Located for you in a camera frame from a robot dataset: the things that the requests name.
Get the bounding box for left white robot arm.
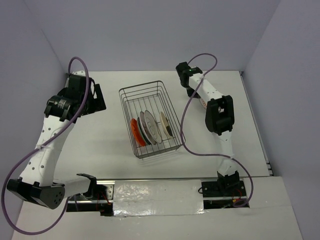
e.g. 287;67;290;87
6;74;107;210

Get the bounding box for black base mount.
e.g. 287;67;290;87
198;181;247;210
89;184;114;217

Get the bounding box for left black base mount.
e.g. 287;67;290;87
89;184;114;217

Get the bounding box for metal wire dish rack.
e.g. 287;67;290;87
119;80;182;159

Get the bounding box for white plate grey lines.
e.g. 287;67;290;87
144;110;163;144

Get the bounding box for cream plate with dark edge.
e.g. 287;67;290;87
159;111;173;139

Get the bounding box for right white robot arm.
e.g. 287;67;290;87
175;62;240;196

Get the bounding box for green rimmed white plate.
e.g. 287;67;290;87
137;117;151;145

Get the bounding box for plate with orange sunburst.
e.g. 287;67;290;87
199;98;207;109

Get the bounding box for silver foil covered panel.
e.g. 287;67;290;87
113;179;205;217

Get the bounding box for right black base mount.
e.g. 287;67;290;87
198;181;247;210

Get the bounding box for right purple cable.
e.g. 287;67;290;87
180;52;255;209

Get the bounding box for white plate with pink pattern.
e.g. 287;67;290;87
139;111;156;145

